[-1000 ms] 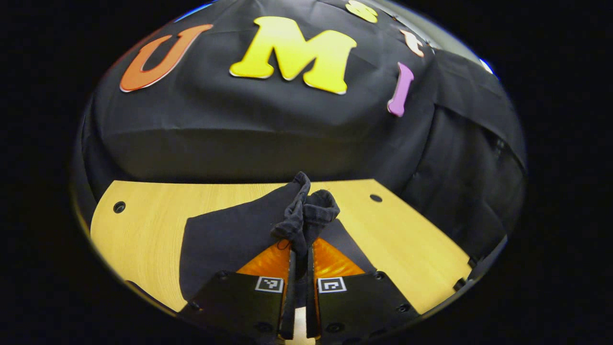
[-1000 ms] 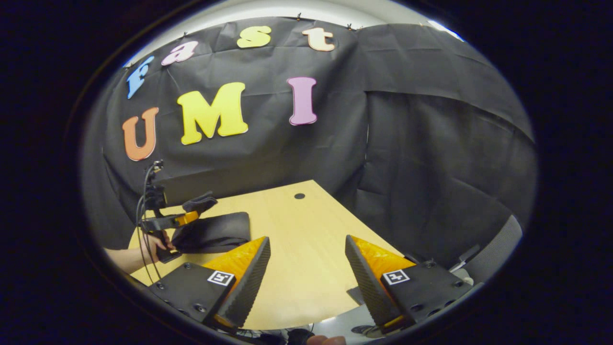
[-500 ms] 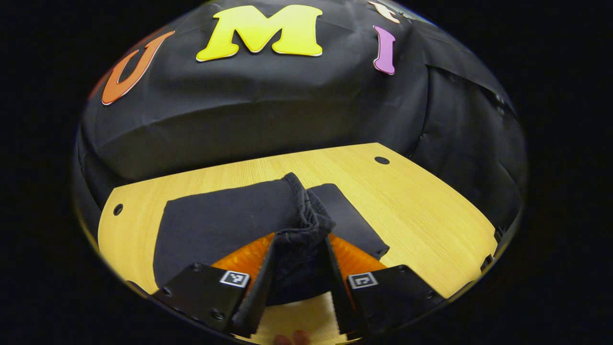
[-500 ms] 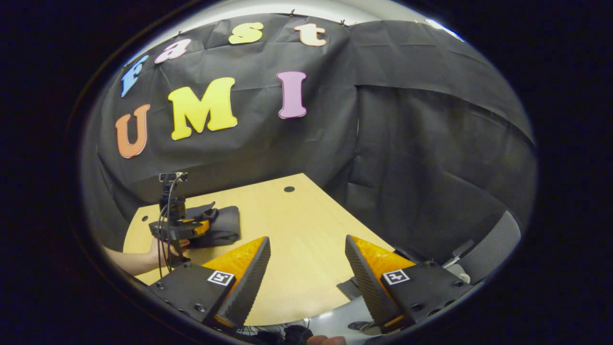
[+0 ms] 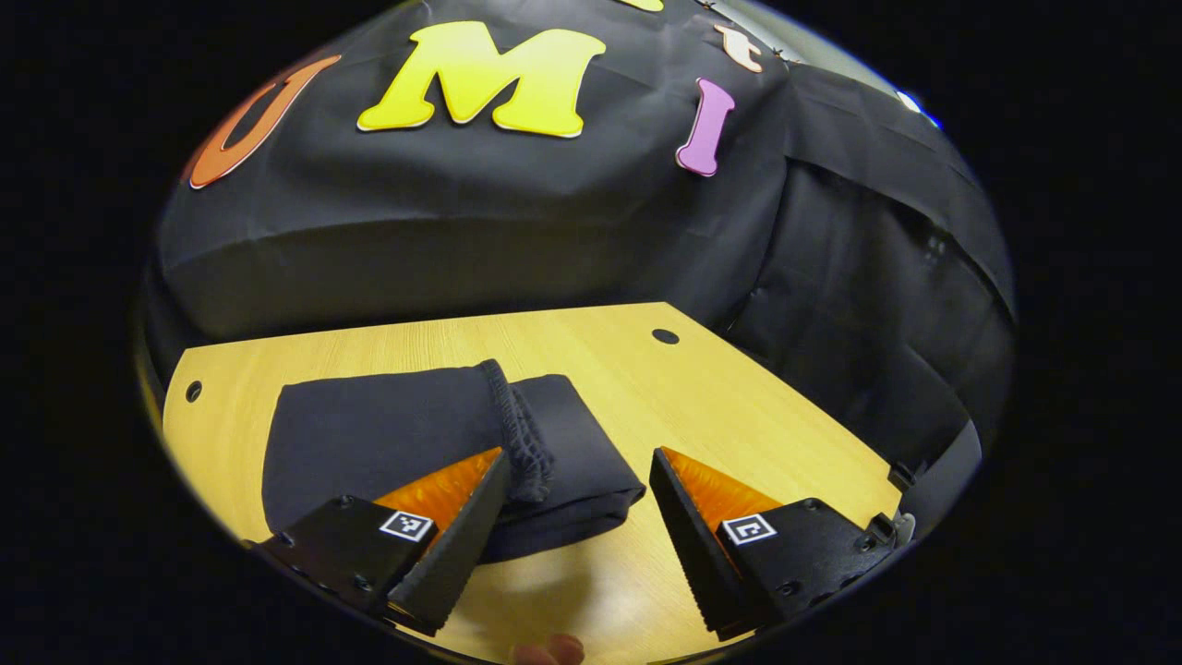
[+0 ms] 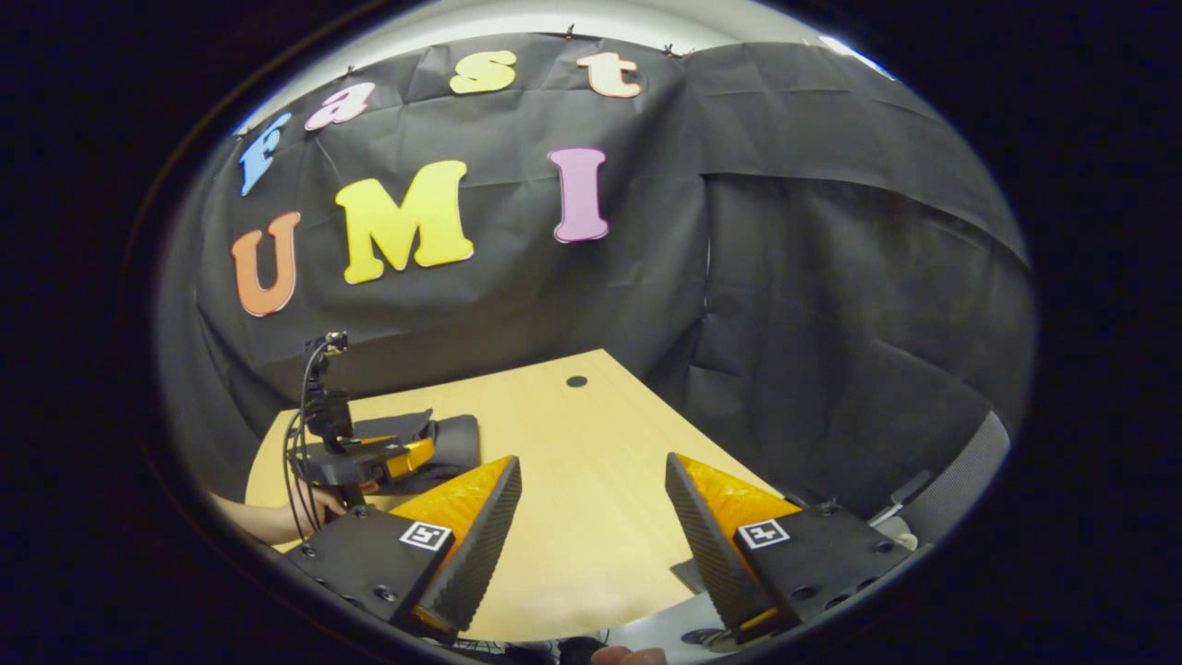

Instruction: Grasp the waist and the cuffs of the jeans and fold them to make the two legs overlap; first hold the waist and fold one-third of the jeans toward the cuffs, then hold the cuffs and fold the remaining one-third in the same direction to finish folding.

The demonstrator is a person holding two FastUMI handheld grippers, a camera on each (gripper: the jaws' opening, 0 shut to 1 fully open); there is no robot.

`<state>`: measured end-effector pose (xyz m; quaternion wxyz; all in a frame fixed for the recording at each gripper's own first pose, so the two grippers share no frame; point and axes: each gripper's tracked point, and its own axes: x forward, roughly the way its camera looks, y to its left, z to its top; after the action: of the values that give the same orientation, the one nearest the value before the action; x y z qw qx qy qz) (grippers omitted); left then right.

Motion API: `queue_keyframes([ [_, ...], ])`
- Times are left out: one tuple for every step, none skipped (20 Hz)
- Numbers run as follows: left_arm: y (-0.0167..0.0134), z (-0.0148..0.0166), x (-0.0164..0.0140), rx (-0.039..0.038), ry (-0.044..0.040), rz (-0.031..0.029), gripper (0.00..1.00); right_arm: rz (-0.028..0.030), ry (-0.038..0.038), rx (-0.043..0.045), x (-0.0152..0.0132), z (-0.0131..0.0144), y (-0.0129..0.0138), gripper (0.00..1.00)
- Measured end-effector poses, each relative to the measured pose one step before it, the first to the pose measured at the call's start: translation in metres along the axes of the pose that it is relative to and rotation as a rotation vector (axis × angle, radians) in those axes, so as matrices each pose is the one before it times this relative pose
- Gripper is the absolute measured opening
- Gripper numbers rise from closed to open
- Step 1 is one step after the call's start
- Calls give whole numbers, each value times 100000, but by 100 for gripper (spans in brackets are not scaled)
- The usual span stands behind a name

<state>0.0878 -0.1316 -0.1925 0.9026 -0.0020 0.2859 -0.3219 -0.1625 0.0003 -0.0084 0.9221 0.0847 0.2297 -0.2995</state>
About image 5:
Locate black jeans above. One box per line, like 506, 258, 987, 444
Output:
261, 358, 647, 564

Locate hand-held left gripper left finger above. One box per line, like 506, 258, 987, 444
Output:
249, 446, 513, 638

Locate black backdrop cloth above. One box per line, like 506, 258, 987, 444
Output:
143, 0, 1017, 518

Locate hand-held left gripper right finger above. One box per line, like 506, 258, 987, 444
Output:
649, 446, 899, 643

